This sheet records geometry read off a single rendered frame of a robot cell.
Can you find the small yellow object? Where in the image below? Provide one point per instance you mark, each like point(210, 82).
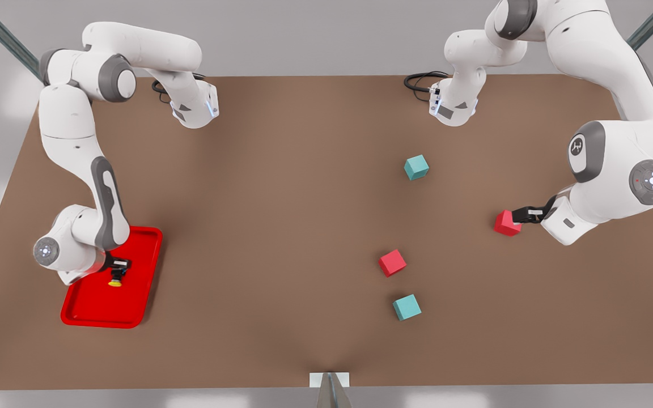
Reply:
point(115, 283)

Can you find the red cube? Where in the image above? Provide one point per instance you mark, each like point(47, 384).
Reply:
point(392, 263)
point(505, 224)

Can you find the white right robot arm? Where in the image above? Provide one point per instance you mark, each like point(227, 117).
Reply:
point(68, 136)

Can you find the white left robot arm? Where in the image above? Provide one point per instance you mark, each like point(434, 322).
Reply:
point(615, 170)

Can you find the red plastic tray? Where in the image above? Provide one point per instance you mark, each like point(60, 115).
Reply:
point(134, 283)

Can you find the teal cube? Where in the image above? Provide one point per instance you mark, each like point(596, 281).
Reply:
point(406, 307)
point(416, 167)

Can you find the white post foot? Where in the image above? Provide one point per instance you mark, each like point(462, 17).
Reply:
point(315, 379)

